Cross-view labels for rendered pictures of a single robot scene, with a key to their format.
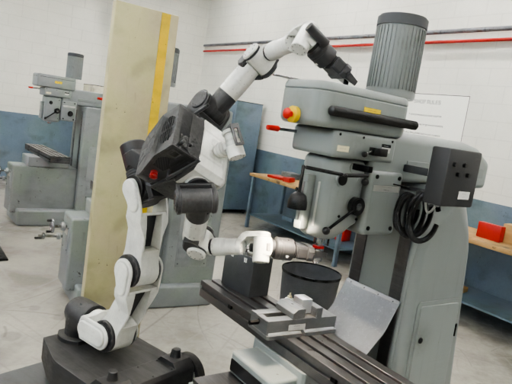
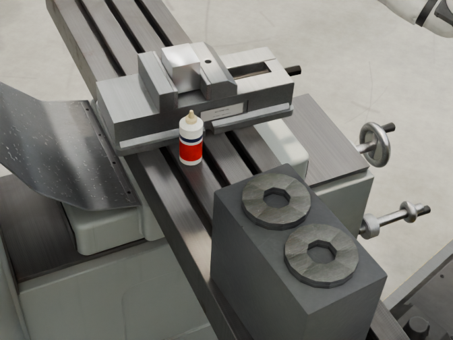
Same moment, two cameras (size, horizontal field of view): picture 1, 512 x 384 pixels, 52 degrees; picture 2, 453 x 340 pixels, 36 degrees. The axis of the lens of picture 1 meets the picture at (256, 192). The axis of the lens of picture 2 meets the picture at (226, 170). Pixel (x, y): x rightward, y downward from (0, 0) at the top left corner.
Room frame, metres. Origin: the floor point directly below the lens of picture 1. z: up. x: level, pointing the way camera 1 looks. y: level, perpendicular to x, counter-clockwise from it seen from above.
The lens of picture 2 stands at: (3.06, -0.03, 1.76)
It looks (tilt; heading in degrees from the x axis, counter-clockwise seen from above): 45 degrees down; 188
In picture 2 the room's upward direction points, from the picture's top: 4 degrees clockwise
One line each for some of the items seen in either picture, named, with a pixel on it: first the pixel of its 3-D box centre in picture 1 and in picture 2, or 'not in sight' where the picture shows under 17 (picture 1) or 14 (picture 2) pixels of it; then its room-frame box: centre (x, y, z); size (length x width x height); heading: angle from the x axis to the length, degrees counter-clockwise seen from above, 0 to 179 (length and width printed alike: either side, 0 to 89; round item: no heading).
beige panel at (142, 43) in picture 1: (126, 189); not in sight; (3.41, 0.84, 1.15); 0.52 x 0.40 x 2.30; 126
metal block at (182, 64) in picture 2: (302, 303); (180, 68); (2.09, -0.26, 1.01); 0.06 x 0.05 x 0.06; 33
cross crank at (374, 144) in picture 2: not in sight; (362, 148); (1.76, 0.13, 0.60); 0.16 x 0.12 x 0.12; 126
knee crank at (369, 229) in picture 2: not in sight; (394, 216); (1.86, 0.23, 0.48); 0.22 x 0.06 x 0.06; 126
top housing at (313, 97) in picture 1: (344, 109); not in sight; (2.06, -0.29, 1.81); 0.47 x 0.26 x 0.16; 126
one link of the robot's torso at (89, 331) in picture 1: (108, 329); not in sight; (2.30, 0.57, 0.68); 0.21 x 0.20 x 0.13; 53
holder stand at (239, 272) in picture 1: (246, 269); (289, 272); (2.48, -0.01, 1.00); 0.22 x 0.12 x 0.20; 41
